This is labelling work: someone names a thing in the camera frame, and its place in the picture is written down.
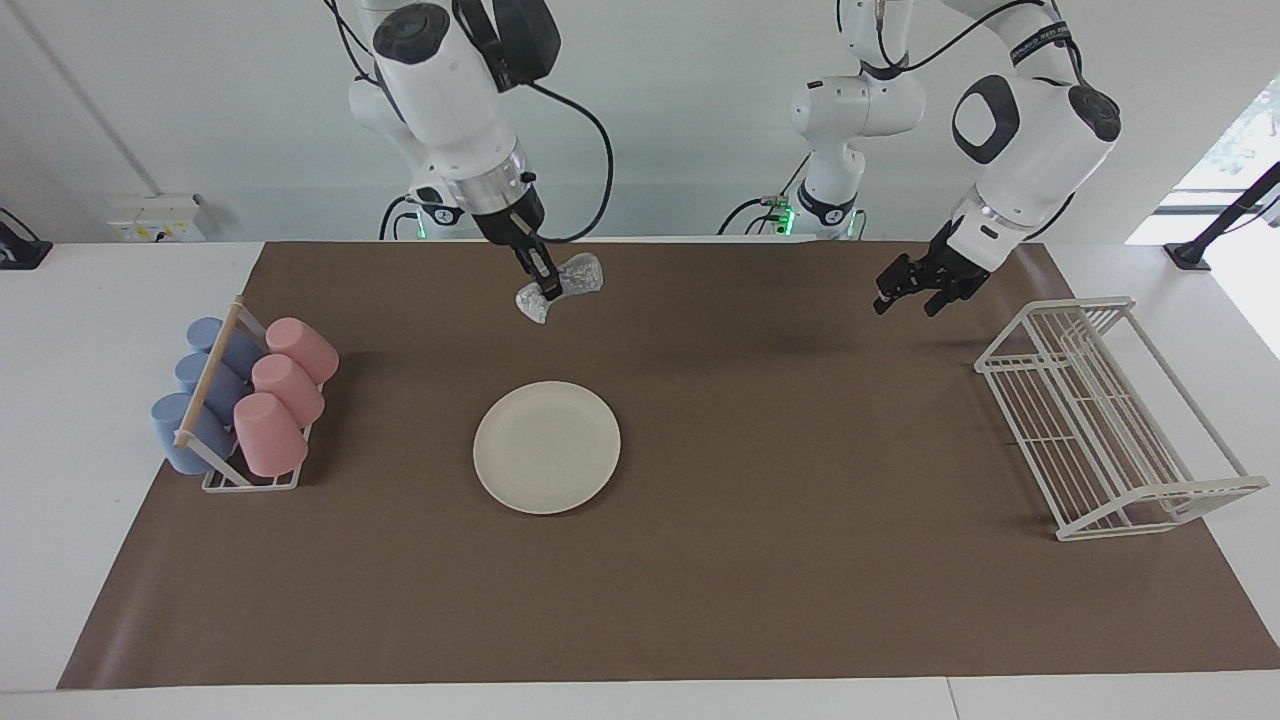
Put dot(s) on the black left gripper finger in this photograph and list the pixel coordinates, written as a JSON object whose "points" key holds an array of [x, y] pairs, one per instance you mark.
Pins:
{"points": [[897, 285], [942, 298]]}

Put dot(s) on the cup rack with wooden bar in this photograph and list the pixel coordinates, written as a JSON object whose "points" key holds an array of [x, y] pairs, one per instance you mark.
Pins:
{"points": [[208, 370]]}

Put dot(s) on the silver mesh sponge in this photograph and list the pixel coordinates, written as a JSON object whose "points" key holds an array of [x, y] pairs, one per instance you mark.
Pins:
{"points": [[580, 275]]}

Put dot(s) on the pink plastic cup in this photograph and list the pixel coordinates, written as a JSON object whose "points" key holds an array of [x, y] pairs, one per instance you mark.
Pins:
{"points": [[268, 440], [288, 388], [303, 348]]}

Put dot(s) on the white wall outlet box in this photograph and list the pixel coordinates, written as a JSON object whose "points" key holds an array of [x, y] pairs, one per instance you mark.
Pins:
{"points": [[155, 218]]}

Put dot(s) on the blue plastic cup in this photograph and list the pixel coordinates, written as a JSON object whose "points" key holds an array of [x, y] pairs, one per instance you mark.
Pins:
{"points": [[195, 375], [180, 440], [205, 332]]}

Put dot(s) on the small black table clamp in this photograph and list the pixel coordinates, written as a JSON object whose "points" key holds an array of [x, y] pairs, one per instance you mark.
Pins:
{"points": [[25, 252]]}

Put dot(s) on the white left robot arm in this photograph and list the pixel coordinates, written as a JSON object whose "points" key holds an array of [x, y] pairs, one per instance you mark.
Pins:
{"points": [[1040, 150]]}

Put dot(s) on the brown table mat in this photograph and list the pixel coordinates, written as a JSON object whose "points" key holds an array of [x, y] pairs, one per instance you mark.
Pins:
{"points": [[750, 580]]}

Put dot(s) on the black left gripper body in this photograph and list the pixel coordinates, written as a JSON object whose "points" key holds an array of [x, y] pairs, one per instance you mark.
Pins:
{"points": [[955, 262]]}

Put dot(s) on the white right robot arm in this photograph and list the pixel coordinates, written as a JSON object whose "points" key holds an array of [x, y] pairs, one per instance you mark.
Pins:
{"points": [[440, 90]]}

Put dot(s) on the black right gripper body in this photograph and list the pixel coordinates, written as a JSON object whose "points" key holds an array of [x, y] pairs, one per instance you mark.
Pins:
{"points": [[510, 222]]}

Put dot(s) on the cream round plate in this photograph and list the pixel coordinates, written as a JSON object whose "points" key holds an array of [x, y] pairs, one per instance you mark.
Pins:
{"points": [[546, 448]]}

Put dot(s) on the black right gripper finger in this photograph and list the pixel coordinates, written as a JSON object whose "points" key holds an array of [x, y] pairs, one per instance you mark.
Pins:
{"points": [[548, 262], [538, 272]]}

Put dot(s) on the bright window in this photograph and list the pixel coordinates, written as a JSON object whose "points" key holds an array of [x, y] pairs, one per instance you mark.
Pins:
{"points": [[1240, 150]]}

